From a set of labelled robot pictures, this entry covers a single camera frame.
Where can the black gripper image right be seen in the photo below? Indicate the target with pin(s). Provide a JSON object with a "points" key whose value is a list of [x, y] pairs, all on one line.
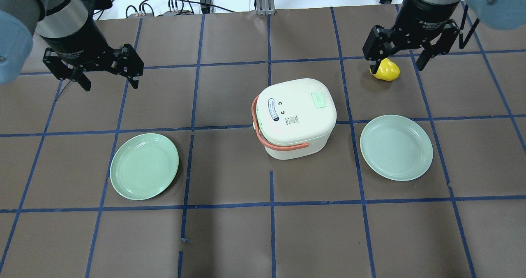
{"points": [[423, 17]]}

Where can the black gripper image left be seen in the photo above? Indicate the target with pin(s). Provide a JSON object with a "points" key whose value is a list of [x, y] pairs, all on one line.
{"points": [[79, 40]]}

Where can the white rice cooker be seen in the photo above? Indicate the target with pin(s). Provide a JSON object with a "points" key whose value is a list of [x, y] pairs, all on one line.
{"points": [[294, 112]]}

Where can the yellow toy pepper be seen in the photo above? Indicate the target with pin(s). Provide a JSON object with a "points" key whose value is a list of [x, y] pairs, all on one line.
{"points": [[387, 71]]}

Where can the green plate right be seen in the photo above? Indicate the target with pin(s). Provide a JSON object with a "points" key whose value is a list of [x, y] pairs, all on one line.
{"points": [[396, 148]]}

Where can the green plate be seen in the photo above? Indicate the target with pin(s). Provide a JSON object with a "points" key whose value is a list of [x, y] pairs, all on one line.
{"points": [[144, 166], [396, 148]]}

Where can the green plate left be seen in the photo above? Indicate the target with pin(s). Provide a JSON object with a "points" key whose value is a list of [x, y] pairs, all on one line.
{"points": [[144, 166]]}

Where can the brown table mat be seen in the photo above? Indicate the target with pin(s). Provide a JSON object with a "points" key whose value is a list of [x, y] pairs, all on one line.
{"points": [[234, 211]]}

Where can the salmon rice cooker handle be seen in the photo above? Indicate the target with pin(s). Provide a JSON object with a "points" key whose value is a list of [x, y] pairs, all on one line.
{"points": [[263, 141]]}

